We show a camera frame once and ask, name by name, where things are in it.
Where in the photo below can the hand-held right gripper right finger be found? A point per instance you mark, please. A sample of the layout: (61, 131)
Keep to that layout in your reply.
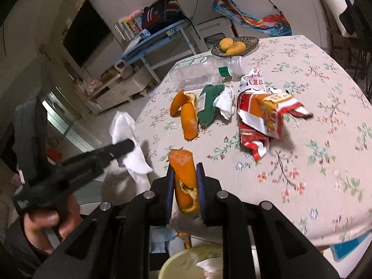
(202, 189)

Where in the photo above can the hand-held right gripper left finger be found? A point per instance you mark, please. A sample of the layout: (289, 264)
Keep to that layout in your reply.
(170, 186)

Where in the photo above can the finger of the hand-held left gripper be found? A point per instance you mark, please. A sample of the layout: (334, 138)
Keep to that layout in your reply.
(119, 148)

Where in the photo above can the large orange peel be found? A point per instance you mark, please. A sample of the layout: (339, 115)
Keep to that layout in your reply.
(183, 174)

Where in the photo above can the white tissue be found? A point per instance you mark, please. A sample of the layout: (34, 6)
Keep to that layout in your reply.
(125, 128)
(226, 103)

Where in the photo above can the white plastic bag blue print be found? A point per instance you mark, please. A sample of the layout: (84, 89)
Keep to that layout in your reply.
(162, 237)

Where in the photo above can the cream trash bin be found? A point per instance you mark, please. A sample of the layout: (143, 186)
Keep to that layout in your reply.
(180, 263)

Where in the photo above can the clear plastic jar white lid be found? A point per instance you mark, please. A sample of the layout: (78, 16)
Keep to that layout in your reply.
(194, 75)

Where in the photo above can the person's left forearm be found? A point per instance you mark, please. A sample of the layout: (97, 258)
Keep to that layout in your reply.
(17, 255)

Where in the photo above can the person's left hand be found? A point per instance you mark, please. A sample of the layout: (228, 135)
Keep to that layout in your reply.
(43, 218)

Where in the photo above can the white low cabinet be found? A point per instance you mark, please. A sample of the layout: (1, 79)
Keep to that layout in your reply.
(122, 90)

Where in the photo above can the orange peel yellow inside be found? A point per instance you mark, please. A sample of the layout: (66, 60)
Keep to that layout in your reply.
(189, 122)

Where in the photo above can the pink jug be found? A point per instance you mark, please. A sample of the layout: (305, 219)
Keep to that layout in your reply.
(126, 71)

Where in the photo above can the white tissue scrap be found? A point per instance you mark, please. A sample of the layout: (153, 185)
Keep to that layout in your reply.
(209, 266)

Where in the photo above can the green cloth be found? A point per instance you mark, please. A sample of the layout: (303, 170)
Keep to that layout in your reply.
(207, 107)

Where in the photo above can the orange red white packet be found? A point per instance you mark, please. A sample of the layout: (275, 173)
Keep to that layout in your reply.
(267, 113)

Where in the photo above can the blue tilted desk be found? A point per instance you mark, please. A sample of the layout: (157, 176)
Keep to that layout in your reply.
(157, 37)

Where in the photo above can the black television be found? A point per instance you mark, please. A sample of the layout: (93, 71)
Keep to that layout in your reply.
(87, 35)

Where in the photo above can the row of books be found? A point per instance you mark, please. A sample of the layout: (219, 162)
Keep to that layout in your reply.
(128, 29)

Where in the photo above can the white wrapper red print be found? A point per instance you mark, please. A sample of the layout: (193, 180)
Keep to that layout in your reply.
(251, 78)

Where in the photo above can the dark backpack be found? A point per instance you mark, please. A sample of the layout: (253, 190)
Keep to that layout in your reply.
(162, 11)

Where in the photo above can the yellow mango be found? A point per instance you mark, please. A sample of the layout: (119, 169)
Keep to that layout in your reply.
(236, 48)
(225, 44)

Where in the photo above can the white plastic stool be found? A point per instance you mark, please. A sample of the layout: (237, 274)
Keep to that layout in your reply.
(209, 27)

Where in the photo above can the blue stool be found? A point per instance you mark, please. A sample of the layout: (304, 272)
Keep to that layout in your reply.
(345, 248)

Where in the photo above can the colourful painted cloth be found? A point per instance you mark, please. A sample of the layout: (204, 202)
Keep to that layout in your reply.
(261, 23)

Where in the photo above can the wooden chair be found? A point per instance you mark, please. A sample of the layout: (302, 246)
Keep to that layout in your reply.
(338, 45)

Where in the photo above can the black folding chairs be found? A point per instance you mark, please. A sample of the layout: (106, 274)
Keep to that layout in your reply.
(364, 49)

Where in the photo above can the black jacket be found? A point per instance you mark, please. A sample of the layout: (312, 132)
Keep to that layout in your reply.
(347, 20)

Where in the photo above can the white pillow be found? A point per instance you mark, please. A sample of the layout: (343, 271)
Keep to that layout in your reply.
(334, 3)

